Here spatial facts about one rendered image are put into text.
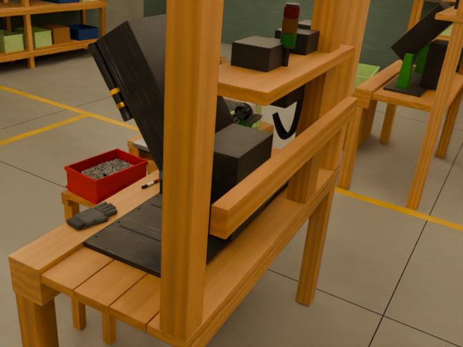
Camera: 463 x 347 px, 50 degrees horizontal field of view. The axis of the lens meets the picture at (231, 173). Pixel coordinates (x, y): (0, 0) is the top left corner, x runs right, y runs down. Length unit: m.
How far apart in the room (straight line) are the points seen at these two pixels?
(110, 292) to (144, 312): 0.14
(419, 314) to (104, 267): 2.04
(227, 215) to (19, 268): 0.80
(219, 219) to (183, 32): 0.49
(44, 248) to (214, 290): 0.60
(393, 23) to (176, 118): 8.01
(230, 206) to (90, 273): 0.61
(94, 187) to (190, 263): 1.02
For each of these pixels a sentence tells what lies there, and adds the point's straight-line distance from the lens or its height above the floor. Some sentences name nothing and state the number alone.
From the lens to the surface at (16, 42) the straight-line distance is 7.69.
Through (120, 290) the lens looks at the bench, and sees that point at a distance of 1.63.
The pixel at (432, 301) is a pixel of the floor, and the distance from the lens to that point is 3.35.
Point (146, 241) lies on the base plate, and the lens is 1.82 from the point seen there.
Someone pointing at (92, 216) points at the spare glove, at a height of 0.92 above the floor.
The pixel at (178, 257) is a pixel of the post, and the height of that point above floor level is 1.15.
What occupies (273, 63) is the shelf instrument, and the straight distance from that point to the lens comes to 1.58.
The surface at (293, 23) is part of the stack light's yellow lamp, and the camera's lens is 1.62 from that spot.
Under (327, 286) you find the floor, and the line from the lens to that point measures 3.22.
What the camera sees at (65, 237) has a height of 0.90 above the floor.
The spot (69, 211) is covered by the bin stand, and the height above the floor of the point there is 0.72.
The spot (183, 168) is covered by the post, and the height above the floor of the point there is 1.41.
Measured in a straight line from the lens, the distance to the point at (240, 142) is 1.79.
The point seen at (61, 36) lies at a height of 0.36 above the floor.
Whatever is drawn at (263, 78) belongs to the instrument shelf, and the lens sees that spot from 1.48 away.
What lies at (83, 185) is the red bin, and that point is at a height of 0.87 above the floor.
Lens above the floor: 1.90
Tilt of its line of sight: 25 degrees down
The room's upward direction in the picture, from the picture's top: 5 degrees clockwise
